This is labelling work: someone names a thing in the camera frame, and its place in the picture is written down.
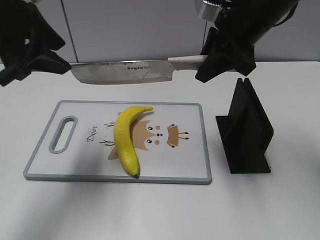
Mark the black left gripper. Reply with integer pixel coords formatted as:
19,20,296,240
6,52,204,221
0,0,71,87

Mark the yellow plastic banana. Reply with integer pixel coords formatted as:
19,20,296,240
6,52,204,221
114,106,154,178

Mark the black knife stand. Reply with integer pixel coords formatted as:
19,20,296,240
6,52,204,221
215,77,274,174

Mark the knife with white handle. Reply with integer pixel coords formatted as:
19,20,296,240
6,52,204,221
71,55,208,85

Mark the white cutting board grey rim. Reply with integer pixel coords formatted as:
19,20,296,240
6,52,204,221
23,100,212,185

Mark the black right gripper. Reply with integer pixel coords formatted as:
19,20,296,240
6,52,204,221
195,0,299,83

